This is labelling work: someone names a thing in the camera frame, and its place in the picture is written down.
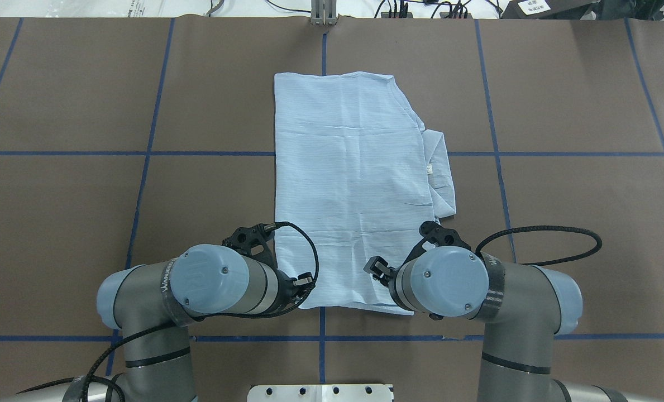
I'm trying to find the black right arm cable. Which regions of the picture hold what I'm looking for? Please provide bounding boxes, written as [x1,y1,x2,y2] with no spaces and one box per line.
[475,226,603,266]

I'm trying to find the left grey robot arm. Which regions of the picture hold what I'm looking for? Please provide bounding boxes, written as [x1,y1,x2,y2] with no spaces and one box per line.
[7,221,319,401]

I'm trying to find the light blue button-up shirt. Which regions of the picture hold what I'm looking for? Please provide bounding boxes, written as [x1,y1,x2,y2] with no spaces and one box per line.
[275,71,457,315]

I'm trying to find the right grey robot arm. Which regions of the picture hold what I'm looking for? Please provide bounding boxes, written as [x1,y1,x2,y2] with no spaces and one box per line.
[363,221,653,401]

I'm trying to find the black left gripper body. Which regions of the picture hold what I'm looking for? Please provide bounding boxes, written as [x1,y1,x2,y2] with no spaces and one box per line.
[222,222,316,313]

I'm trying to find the black cables behind table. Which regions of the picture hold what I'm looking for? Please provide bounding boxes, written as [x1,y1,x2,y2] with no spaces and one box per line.
[206,0,503,20]

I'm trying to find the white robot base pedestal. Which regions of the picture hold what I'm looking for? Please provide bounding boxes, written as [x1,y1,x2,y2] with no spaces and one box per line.
[247,384,395,401]

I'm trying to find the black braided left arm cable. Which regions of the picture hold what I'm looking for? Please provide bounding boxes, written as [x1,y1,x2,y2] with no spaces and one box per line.
[8,222,320,402]

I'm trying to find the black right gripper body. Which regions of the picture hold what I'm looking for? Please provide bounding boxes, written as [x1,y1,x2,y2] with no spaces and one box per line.
[383,221,472,320]

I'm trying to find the grey camera mount clamp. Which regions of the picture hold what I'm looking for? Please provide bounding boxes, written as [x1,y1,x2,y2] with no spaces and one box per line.
[310,0,338,26]

